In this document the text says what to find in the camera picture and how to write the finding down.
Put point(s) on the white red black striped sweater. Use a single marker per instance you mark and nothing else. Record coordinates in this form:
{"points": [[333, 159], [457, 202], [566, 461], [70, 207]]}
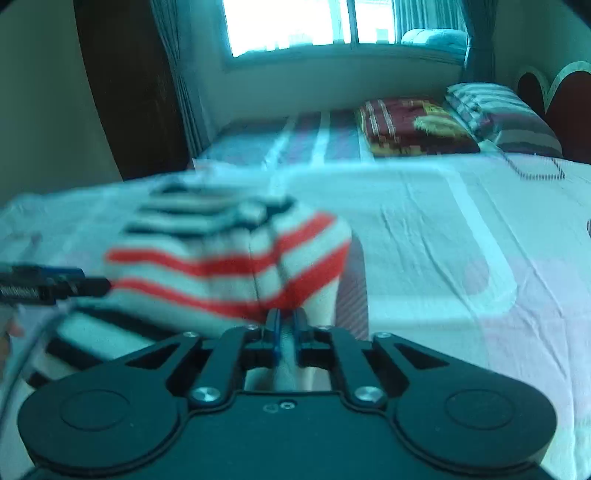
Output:
{"points": [[207, 263]]}

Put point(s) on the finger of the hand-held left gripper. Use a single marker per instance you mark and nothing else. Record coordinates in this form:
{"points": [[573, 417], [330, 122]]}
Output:
{"points": [[69, 285]]}

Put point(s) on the long grey curtain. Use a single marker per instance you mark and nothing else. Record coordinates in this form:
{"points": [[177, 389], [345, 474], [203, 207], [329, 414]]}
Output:
{"points": [[184, 69]]}

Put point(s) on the dark wooden door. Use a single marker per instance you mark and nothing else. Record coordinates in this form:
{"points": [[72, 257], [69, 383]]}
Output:
{"points": [[129, 92]]}

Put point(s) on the window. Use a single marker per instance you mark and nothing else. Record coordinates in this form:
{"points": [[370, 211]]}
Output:
{"points": [[286, 23]]}

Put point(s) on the red and white headboard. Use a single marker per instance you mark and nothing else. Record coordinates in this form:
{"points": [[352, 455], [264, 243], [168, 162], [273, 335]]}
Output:
{"points": [[572, 101]]}

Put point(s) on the purple striped bed sheet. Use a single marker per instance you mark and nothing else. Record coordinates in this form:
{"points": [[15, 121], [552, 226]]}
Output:
{"points": [[277, 138]]}

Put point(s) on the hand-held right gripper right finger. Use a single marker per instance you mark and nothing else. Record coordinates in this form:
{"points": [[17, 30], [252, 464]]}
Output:
{"points": [[302, 337]]}

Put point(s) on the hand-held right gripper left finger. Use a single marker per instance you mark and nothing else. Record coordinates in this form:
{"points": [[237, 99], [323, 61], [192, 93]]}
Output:
{"points": [[275, 341]]}

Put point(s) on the light quilt bundle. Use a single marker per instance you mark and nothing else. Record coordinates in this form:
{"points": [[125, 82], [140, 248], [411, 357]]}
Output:
{"points": [[434, 41]]}

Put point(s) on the short grey curtain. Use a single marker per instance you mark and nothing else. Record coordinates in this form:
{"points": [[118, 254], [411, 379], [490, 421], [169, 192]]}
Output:
{"points": [[480, 37]]}

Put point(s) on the maroon folded blanket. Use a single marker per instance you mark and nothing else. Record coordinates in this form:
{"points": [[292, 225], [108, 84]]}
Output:
{"points": [[406, 129]]}

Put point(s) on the grey striped pillow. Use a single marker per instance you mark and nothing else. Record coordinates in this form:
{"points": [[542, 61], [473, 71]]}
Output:
{"points": [[498, 115]]}

